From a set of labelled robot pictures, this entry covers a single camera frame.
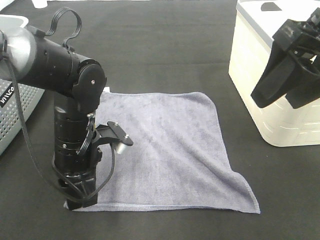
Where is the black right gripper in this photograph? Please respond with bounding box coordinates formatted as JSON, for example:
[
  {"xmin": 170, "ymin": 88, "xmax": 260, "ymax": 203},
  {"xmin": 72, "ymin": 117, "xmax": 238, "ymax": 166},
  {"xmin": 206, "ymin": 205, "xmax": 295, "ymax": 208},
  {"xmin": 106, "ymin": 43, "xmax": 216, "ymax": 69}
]
[{"xmin": 251, "ymin": 8, "xmax": 320, "ymax": 109}]

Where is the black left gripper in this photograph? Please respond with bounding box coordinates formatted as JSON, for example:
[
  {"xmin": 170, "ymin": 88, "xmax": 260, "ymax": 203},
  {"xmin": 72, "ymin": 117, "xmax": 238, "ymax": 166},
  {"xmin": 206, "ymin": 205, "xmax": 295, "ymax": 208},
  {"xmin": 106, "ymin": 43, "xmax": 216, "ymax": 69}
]
[{"xmin": 52, "ymin": 124, "xmax": 102, "ymax": 210}]

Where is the grey-blue microfibre towel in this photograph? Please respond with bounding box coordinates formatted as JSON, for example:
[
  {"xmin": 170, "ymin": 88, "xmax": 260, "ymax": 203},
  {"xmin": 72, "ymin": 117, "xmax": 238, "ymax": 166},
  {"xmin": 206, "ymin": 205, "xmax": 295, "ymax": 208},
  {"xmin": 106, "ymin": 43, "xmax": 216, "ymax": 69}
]
[{"xmin": 63, "ymin": 91, "xmax": 261, "ymax": 215}]

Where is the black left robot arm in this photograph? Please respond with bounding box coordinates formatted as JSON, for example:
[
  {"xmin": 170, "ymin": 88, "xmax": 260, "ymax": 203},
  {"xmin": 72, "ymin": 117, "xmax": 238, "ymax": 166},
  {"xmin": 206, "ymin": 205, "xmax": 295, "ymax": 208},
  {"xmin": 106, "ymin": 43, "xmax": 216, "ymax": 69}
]
[{"xmin": 0, "ymin": 26, "xmax": 106, "ymax": 210}]

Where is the white plastic basket grey rim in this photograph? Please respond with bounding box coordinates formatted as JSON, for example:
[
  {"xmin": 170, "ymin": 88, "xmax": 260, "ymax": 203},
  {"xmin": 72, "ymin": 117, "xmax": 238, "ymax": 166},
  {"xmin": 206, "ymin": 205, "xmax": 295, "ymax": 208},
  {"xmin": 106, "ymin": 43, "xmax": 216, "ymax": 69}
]
[{"xmin": 228, "ymin": 0, "xmax": 320, "ymax": 147}]

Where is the grey perforated plastic basket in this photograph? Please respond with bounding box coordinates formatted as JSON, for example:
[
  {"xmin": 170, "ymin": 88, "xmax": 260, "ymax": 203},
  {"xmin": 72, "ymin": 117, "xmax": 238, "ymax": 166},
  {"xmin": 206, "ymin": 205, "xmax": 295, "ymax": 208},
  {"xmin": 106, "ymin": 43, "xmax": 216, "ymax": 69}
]
[{"xmin": 0, "ymin": 14, "xmax": 44, "ymax": 153}]

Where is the black table cloth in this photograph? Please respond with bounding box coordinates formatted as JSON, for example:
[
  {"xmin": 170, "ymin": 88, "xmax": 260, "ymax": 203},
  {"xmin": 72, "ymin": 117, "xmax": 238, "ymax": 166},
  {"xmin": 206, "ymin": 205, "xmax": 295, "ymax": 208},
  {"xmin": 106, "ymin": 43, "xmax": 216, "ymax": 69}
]
[{"xmin": 0, "ymin": 0, "xmax": 320, "ymax": 240}]

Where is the white cylindrical object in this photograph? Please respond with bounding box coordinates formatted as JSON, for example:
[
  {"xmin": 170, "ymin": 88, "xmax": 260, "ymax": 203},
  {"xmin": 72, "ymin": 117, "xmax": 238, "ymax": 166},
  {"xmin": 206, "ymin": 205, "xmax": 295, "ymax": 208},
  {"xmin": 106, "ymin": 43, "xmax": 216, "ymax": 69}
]
[{"xmin": 31, "ymin": 0, "xmax": 48, "ymax": 9}]

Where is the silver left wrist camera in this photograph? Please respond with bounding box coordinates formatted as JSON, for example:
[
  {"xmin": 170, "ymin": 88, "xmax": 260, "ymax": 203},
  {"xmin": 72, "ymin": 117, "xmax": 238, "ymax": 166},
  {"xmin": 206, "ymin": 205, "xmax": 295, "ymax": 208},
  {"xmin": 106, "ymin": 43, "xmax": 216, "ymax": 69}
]
[{"xmin": 96, "ymin": 121, "xmax": 134, "ymax": 155}]

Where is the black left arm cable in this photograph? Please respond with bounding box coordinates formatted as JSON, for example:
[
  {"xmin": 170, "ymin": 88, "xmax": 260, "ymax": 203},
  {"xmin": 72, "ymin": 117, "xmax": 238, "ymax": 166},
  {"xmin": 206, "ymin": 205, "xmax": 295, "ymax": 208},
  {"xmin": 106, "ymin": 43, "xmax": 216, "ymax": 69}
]
[{"xmin": 0, "ymin": 6, "xmax": 116, "ymax": 205}]

